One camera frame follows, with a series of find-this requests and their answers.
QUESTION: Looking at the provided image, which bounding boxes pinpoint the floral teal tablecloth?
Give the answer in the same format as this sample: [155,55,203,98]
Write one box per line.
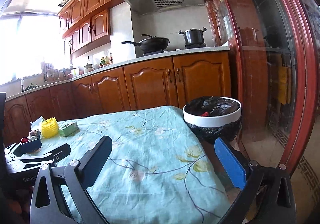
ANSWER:
[39,106,230,223]

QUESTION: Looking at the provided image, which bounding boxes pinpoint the red framed glass door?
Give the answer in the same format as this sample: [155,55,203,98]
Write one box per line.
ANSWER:
[206,0,319,174]

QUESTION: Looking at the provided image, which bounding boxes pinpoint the black wok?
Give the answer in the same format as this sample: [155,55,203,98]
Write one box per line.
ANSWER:
[121,34,170,53]

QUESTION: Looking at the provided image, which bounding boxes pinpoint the black stock pot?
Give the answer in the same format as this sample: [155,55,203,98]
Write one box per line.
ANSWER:
[178,27,207,49]

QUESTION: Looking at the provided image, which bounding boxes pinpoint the wooden upper kitchen cabinets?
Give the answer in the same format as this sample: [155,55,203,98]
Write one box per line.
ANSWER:
[58,0,124,58]

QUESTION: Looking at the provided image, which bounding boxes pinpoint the green drink carton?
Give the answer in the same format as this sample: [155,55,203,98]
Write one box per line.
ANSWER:
[58,122,79,137]

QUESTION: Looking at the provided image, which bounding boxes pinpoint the wooden lower kitchen cabinets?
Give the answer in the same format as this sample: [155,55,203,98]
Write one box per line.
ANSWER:
[3,51,231,145]

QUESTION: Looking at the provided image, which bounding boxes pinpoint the opened tin can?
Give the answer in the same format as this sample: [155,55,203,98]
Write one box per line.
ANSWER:
[20,129,41,143]

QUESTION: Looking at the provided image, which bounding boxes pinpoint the wooden kitchen cabinets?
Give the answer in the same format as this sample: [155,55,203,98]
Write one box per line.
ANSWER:
[58,0,124,58]
[3,51,231,145]

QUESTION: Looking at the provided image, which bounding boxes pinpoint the seasoning bottles on counter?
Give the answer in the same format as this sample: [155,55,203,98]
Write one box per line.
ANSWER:
[99,52,113,68]

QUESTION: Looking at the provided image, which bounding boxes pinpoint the white trash bin black bag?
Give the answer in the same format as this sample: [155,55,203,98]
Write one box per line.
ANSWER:
[183,96,242,144]

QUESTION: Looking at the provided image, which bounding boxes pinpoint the yellow foam fruit net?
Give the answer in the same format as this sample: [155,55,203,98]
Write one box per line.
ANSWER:
[40,117,59,138]

